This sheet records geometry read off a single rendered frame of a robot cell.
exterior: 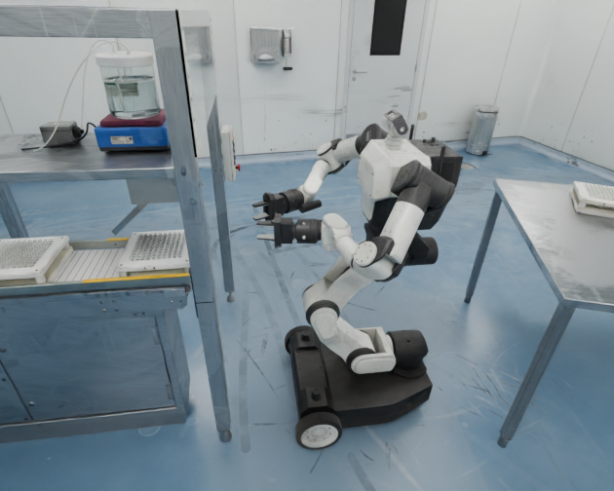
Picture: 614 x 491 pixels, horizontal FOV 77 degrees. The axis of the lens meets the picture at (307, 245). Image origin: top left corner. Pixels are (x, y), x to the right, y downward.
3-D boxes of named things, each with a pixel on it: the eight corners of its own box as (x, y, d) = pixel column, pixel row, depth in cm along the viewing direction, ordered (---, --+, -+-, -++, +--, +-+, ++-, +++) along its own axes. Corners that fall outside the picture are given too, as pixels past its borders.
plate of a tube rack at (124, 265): (116, 273, 130) (114, 268, 128) (133, 236, 150) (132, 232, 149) (192, 268, 133) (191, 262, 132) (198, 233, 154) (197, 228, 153)
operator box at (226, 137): (235, 169, 226) (232, 125, 213) (235, 180, 212) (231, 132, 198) (225, 169, 225) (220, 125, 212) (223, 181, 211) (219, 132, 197)
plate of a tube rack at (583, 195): (629, 192, 192) (631, 189, 191) (643, 212, 173) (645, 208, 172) (572, 184, 200) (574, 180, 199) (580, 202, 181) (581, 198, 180)
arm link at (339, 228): (319, 237, 139) (335, 255, 128) (320, 214, 134) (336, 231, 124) (335, 234, 141) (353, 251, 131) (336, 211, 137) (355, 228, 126)
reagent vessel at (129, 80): (166, 108, 127) (155, 44, 117) (157, 120, 114) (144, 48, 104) (116, 109, 125) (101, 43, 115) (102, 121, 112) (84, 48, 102)
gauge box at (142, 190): (197, 190, 150) (190, 138, 140) (194, 202, 141) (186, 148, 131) (137, 192, 147) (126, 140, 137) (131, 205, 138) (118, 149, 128)
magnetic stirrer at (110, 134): (179, 132, 135) (175, 106, 130) (170, 152, 117) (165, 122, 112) (118, 133, 132) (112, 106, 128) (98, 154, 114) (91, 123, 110)
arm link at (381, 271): (348, 260, 132) (378, 293, 116) (328, 246, 126) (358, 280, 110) (368, 237, 130) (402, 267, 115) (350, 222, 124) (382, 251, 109)
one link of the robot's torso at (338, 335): (372, 336, 194) (324, 275, 170) (385, 368, 177) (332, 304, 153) (346, 351, 197) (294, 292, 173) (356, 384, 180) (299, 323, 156)
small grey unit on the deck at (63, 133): (91, 139, 126) (86, 120, 123) (84, 145, 120) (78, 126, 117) (51, 140, 125) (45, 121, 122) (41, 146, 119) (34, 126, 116)
